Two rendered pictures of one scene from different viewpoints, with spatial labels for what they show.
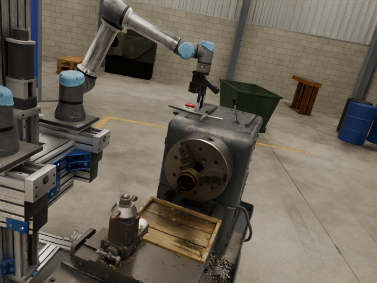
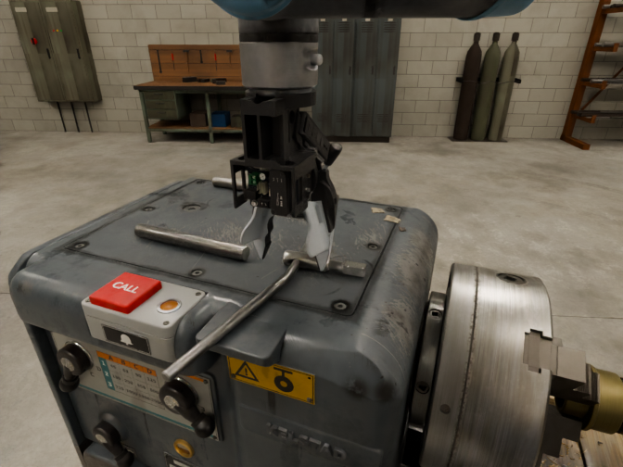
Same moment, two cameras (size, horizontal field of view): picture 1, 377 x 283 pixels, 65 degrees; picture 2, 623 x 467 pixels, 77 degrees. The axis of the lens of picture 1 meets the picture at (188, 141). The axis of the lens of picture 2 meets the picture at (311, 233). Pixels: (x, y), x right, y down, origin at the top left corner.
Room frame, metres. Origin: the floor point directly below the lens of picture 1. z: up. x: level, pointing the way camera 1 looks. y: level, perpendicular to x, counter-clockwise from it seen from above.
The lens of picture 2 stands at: (1.53, 0.41, 1.54)
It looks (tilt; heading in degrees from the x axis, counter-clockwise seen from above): 27 degrees down; 276
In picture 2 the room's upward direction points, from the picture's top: straight up
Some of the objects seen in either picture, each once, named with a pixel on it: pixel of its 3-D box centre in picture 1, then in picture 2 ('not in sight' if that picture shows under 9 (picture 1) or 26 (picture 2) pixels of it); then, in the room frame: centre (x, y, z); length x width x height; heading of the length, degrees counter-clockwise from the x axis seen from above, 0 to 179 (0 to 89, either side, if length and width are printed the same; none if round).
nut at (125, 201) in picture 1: (125, 198); not in sight; (0.78, 0.16, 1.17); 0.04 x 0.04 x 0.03
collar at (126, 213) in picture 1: (124, 207); not in sight; (0.78, 0.16, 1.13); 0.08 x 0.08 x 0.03
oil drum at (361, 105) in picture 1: (356, 123); not in sight; (6.80, -3.76, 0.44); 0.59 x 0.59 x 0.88
